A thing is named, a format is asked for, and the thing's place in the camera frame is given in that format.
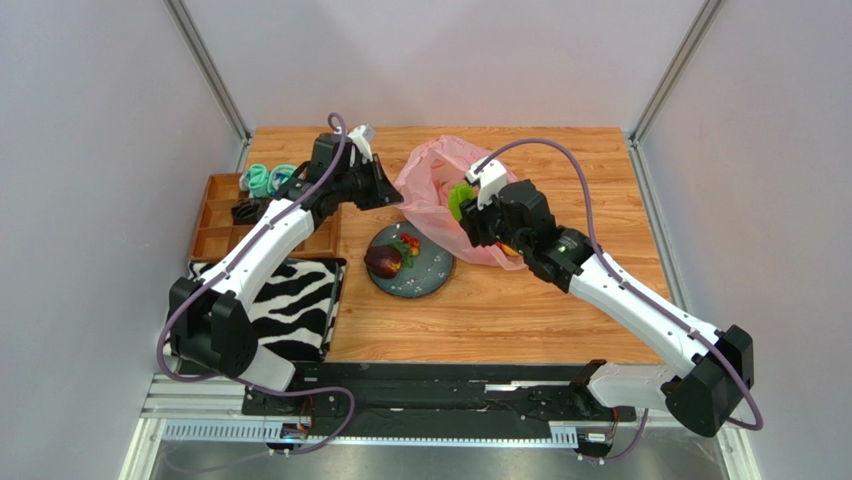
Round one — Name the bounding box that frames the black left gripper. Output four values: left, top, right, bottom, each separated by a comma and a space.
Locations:
334, 155, 404, 212

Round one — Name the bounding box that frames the pink plastic bag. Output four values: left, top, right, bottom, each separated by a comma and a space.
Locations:
394, 135, 525, 271

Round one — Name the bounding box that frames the red berry sprig with leaves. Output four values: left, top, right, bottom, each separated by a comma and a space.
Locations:
389, 233, 420, 268

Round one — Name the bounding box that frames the dark purple fruit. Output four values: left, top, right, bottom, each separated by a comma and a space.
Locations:
364, 245, 403, 279

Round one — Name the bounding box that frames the yellow peach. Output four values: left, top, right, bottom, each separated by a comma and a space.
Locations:
497, 242, 520, 257

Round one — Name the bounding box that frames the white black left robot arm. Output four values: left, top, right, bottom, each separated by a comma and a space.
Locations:
160, 125, 403, 392

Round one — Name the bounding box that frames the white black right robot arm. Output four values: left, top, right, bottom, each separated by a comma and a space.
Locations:
457, 180, 754, 437

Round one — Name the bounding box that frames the teal white rolled sock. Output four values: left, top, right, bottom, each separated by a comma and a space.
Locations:
267, 164, 296, 197

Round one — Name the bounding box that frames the dark round plate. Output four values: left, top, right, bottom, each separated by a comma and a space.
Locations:
367, 221, 456, 299

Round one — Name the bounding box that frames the black rolled sock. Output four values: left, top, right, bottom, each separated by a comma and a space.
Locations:
230, 198, 270, 226

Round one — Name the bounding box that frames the zebra pattern cloth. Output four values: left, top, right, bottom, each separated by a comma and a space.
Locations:
157, 257, 348, 363

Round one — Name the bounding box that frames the wooden compartment tray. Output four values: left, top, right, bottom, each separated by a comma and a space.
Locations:
189, 173, 341, 263

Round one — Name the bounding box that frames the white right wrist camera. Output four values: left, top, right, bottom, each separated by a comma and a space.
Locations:
465, 158, 508, 210

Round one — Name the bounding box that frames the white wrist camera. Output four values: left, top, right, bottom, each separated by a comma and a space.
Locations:
347, 124, 375, 164
465, 158, 508, 210

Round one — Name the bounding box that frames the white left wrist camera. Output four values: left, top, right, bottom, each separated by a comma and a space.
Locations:
347, 124, 375, 164

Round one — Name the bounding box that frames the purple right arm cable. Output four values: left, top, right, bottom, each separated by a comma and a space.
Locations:
473, 137, 765, 464

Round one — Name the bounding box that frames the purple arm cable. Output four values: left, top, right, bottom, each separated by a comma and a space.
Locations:
156, 112, 357, 457
473, 137, 765, 464

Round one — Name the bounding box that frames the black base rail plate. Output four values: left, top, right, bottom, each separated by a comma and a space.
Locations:
242, 362, 638, 440

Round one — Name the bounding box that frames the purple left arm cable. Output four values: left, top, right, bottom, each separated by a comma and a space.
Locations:
156, 112, 357, 457

